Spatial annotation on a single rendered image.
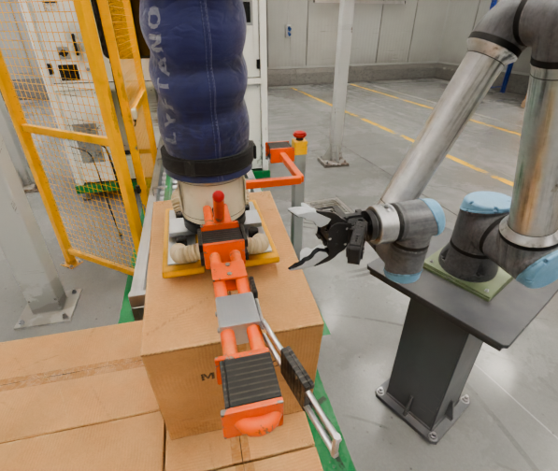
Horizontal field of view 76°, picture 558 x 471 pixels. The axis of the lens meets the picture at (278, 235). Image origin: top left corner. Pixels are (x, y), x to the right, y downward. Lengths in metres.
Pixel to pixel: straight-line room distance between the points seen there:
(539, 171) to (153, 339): 0.94
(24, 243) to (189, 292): 1.54
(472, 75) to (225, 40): 0.54
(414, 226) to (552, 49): 0.41
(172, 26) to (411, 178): 0.63
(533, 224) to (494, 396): 1.18
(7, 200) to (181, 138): 1.52
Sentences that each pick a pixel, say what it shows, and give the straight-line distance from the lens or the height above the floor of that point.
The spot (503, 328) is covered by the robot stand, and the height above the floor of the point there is 0.75.
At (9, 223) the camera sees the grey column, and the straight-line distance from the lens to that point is 2.29.
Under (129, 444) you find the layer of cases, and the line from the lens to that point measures 1.18.
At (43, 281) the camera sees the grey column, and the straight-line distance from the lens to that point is 2.45.
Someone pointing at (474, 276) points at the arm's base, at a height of 0.80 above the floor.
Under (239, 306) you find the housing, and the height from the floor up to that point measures 1.14.
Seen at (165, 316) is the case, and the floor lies 0.95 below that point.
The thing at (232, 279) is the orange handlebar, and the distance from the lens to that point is 0.67.
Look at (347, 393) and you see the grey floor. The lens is 1.88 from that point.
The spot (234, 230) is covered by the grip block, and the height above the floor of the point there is 1.14.
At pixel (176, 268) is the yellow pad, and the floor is 1.01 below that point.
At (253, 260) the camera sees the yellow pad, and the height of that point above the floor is 1.01.
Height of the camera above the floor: 1.53
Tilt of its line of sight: 31 degrees down
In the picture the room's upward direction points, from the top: straight up
